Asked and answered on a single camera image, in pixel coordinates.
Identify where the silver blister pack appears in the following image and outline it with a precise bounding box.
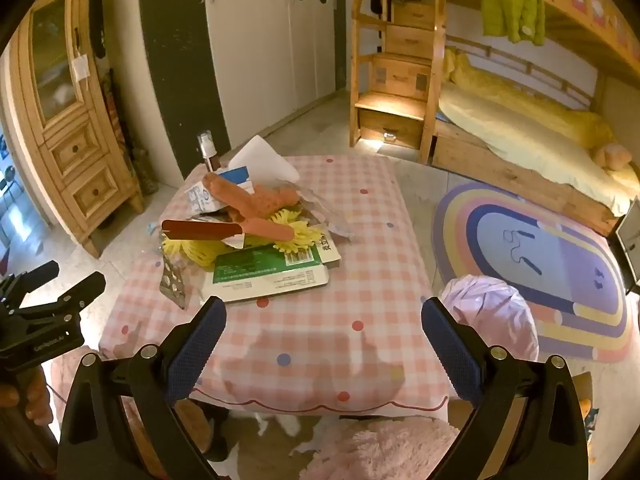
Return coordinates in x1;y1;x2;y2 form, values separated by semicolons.
159;252;188;310

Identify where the green white carton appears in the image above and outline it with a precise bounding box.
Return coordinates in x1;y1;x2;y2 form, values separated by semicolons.
202;232;343;306

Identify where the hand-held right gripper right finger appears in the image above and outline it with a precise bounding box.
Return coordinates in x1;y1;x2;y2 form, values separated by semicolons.
421;296;590;480

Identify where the white wardrobe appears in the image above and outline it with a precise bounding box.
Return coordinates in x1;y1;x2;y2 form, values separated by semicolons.
200;0;341;146

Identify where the pink checkered tablecloth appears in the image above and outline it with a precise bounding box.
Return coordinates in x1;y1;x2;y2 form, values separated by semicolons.
98;155;451;417

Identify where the white paper sheet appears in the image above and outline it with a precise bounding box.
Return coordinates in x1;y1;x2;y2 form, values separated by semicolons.
227;135;301;183

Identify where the yellow foam net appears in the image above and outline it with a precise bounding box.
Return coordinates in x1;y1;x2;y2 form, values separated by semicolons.
160;207;331;268

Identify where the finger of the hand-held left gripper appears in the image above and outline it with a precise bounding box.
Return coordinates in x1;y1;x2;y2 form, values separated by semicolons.
0;260;60;307
57;271;107;314

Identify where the green jacket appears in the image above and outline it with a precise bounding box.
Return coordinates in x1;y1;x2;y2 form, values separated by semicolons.
480;0;547;46

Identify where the wooden bunk bed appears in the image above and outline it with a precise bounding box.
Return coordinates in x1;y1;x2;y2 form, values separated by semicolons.
430;0;640;238

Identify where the red cardboard box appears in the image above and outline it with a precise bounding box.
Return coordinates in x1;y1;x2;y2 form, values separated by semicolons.
161;219;247;242

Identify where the brown spray bottle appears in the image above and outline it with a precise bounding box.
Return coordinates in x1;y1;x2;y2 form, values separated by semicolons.
196;130;222;173

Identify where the pink trash bag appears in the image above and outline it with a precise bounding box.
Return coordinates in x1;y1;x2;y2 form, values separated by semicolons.
440;275;540;361

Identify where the crumpled plastic wrapper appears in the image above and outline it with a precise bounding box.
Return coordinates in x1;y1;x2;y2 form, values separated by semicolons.
300;190;356;243

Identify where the rainbow rug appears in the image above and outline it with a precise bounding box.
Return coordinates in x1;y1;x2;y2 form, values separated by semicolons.
432;180;635;363

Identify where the person's left hand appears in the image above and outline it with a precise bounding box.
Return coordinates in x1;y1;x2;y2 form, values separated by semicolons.
0;365;52;424

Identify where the yellow bedding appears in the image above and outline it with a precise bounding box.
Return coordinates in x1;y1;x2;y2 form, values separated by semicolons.
437;47;640;216

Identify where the wooden cabinet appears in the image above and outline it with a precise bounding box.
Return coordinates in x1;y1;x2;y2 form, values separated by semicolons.
9;0;146;259

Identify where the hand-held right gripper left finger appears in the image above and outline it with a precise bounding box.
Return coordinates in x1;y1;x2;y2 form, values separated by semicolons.
56;296;228;480

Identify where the wooden staircase with drawers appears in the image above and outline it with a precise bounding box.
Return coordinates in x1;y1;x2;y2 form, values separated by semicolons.
349;0;447;163

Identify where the pink plush toy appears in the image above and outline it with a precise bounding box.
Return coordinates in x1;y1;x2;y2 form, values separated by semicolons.
592;142;633;171

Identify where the blue white medicine box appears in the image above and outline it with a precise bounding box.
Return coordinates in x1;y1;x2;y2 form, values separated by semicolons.
186;167;256;218

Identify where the pink fluffy cushion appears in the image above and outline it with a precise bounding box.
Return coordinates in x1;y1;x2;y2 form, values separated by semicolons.
300;417;463;480

